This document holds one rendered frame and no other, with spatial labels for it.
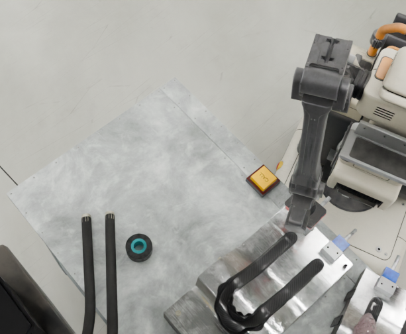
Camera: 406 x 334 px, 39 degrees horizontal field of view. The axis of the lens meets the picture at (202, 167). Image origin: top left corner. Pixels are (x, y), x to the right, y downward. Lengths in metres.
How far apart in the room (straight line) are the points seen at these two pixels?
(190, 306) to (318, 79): 0.80
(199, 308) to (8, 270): 1.19
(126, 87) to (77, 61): 0.31
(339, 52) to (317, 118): 0.14
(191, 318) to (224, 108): 1.52
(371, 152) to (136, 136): 0.76
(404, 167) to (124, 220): 0.85
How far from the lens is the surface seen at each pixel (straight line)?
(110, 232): 1.77
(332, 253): 1.72
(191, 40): 3.21
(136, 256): 1.75
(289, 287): 1.70
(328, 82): 1.16
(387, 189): 1.98
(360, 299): 1.76
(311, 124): 1.25
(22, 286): 0.52
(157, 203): 1.84
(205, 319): 1.67
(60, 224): 1.85
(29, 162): 2.89
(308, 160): 1.35
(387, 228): 2.52
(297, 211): 1.50
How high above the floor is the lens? 2.49
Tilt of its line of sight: 63 degrees down
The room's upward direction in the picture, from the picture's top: 5 degrees clockwise
